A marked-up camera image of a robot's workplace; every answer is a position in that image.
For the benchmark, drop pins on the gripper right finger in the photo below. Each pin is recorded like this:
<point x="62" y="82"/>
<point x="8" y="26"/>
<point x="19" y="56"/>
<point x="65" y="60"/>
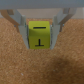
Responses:
<point x="59" y="22"/>

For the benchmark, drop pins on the yellow block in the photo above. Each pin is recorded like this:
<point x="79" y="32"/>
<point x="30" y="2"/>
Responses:
<point x="39" y="34"/>

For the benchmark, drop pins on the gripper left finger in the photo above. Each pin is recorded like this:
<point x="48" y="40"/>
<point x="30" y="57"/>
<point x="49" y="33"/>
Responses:
<point x="20" y="20"/>

